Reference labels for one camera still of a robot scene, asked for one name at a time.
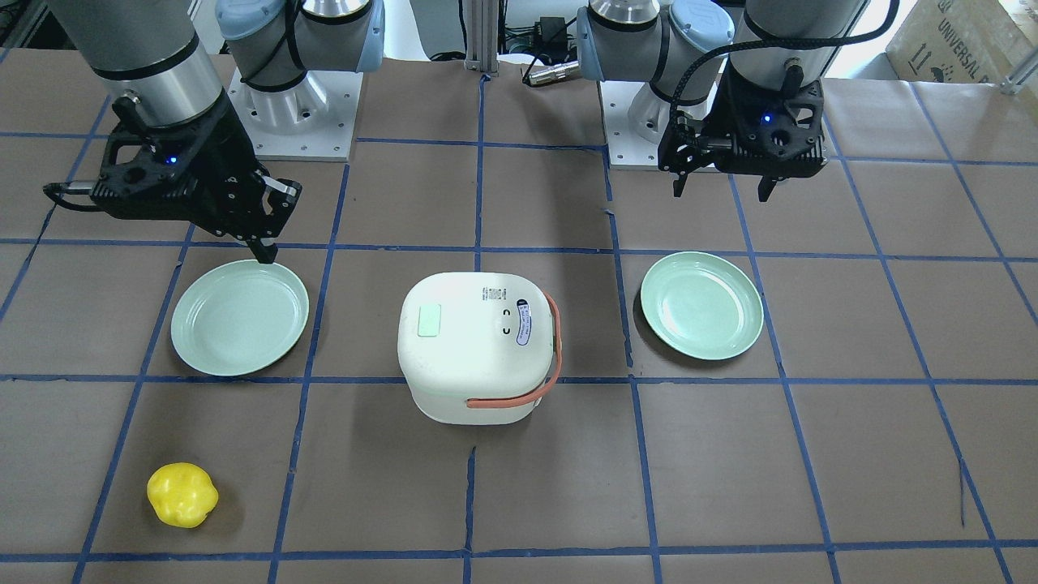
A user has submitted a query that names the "green plate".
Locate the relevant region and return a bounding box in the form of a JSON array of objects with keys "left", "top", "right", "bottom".
[
  {"left": 170, "top": 260, "right": 309, "bottom": 376},
  {"left": 639, "top": 251, "right": 764, "bottom": 361}
]

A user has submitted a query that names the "white rice cooker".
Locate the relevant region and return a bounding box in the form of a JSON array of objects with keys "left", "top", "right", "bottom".
[{"left": 397, "top": 271, "right": 563, "bottom": 425}]

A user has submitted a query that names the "cardboard box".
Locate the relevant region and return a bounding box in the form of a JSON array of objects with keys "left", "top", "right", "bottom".
[{"left": 886, "top": 1, "right": 1037, "bottom": 83}]

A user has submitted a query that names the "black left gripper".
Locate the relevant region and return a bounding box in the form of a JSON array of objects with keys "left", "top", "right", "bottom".
[{"left": 658, "top": 77, "right": 827, "bottom": 203}]

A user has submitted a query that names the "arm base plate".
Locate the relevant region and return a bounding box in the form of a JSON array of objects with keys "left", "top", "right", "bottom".
[
  {"left": 598, "top": 77, "right": 731, "bottom": 170},
  {"left": 229, "top": 71, "right": 364, "bottom": 163}
]

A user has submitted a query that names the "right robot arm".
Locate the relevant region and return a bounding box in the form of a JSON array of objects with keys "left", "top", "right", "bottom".
[{"left": 42, "top": 1, "right": 385, "bottom": 265}]

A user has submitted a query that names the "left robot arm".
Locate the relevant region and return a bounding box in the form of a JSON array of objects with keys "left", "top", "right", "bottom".
[{"left": 573, "top": 1, "right": 899, "bottom": 202}]

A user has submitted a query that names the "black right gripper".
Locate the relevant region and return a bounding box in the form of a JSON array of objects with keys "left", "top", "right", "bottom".
[{"left": 42, "top": 95, "right": 302, "bottom": 265}]

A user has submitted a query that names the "yellow toy bell pepper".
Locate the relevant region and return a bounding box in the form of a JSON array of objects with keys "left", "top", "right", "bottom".
[{"left": 146, "top": 462, "right": 219, "bottom": 529}]

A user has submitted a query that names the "aluminium frame post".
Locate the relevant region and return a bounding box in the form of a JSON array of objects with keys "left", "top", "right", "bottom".
[{"left": 460, "top": 1, "right": 506, "bottom": 78}]

